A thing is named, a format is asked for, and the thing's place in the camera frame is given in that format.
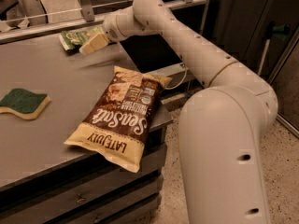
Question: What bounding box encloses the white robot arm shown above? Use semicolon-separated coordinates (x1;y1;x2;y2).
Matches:
103;0;278;224

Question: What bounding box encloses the dark grey cabinet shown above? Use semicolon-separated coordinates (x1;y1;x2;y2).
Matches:
204;0;299;77

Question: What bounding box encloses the reacher grabber tool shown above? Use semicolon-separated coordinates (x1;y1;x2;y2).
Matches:
257;22;292;77

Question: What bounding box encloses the green jalapeno chip bag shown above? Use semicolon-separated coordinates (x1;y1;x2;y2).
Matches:
59;26;104;51

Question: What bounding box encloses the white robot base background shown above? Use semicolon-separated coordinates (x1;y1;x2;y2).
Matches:
0;0;49;34

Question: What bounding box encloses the grey metal rail frame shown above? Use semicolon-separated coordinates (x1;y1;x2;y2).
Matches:
0;0;215;88

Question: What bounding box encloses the grey wooden drawer unit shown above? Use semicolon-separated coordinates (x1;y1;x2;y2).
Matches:
0;127;168;224

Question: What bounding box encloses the brown Late July chip bag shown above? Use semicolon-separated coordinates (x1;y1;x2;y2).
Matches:
64;66;171;173

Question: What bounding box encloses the green yellow sponge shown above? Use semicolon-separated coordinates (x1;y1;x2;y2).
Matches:
0;88;50;120

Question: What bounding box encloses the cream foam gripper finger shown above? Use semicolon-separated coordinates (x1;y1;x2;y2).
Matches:
79;33;110;55

